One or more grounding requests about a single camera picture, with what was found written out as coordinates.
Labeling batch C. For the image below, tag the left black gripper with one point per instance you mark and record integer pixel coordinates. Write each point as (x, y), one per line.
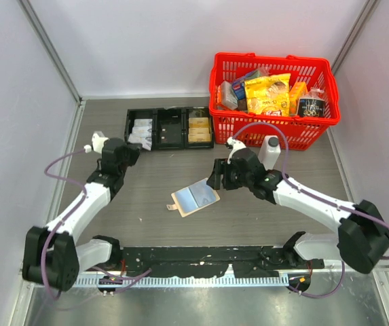
(134, 149)

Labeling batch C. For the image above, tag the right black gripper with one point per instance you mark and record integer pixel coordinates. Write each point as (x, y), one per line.
(214, 180)

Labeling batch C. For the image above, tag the beige leather card holder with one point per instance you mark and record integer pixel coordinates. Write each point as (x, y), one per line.
(193, 198)

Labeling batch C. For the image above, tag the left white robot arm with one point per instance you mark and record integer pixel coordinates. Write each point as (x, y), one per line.
(52, 256)

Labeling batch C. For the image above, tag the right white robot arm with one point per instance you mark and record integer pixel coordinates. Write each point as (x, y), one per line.
(362, 234)

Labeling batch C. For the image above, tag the white cards stack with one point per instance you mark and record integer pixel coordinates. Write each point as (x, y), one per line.
(142, 127)

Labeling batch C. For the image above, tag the black card in tray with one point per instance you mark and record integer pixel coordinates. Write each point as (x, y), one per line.
(169, 132)

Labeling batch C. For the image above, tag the black three-compartment card tray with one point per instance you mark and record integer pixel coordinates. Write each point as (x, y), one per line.
(180, 113)

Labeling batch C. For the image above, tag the gold cards stack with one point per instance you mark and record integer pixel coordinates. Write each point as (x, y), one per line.
(199, 130)

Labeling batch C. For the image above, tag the white plastic bottle black cap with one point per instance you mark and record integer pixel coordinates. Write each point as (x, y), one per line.
(269, 152)

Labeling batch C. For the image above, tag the grey boxed item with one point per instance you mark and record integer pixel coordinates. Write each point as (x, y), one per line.
(226, 96)

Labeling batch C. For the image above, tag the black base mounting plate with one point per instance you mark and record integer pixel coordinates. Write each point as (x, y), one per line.
(207, 262)

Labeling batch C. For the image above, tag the red plastic shopping basket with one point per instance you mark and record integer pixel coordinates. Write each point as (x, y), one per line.
(300, 132)

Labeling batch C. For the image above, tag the blue snack packet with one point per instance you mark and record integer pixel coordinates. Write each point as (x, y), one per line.
(238, 84)

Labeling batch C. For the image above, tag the yellow snack bag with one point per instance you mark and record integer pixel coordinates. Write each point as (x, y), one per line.
(268, 95)

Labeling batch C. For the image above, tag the orange snack box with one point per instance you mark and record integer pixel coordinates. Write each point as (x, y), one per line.
(298, 90)

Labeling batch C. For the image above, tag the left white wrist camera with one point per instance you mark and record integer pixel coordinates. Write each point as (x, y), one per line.
(97, 143)

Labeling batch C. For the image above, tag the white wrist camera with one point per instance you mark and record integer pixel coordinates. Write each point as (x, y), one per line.
(233, 145)
(97, 143)

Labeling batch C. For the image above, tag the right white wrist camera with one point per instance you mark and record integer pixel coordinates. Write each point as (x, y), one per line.
(233, 145)

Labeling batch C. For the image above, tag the white slotted cable duct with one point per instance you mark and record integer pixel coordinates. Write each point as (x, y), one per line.
(227, 280)

